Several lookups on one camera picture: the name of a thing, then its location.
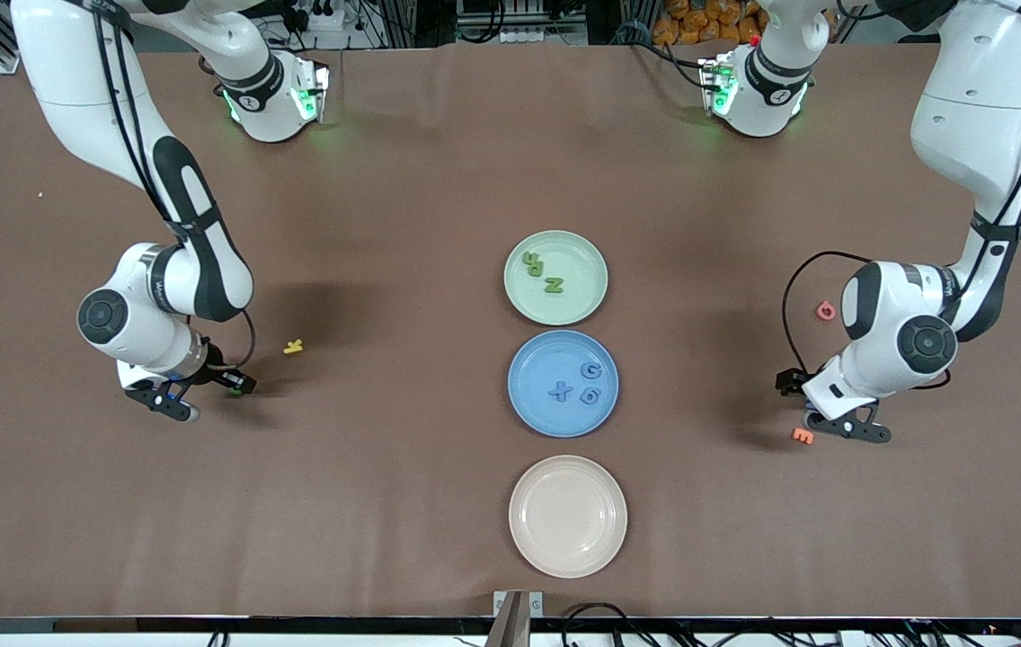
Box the grey metal equipment rack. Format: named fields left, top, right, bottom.
left=457, top=0, right=588, bottom=46

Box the metal table edge bracket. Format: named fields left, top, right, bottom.
left=485, top=589, right=545, bottom=647

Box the white power strip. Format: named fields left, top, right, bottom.
left=281, top=0, right=348, bottom=33

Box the light green plate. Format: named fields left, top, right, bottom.
left=503, top=230, right=609, bottom=326

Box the blue plate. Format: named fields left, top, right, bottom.
left=508, top=330, right=620, bottom=439

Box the beige plate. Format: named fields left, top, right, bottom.
left=509, top=455, right=628, bottom=579

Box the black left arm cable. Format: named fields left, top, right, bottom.
left=781, top=250, right=873, bottom=374

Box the orange objects heap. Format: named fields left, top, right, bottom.
left=653, top=0, right=768, bottom=48

